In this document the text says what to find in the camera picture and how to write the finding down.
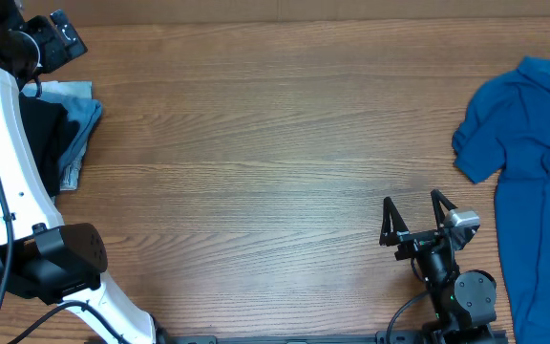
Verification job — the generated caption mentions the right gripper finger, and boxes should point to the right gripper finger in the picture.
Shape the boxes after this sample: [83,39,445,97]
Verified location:
[431,189,457,228]
[379,197,409,247]

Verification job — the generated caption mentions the black t-shirt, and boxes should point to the black t-shirt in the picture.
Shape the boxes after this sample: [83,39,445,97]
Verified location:
[18,94,80,197]

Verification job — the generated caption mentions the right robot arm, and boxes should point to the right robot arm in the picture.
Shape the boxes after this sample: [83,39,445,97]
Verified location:
[376,189,508,344]

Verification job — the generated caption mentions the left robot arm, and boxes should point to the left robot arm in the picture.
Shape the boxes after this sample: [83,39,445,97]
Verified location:
[0,1,162,343]

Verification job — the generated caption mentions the cardboard board at back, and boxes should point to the cardboard board at back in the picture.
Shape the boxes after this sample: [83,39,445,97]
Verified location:
[0,0,550,27]

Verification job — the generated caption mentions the folded light blue shirt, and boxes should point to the folded light blue shirt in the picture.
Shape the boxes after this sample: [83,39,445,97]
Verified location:
[0,90,103,216]

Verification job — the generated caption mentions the blue polo shirt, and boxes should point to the blue polo shirt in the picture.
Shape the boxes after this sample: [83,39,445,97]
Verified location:
[452,56,550,343]

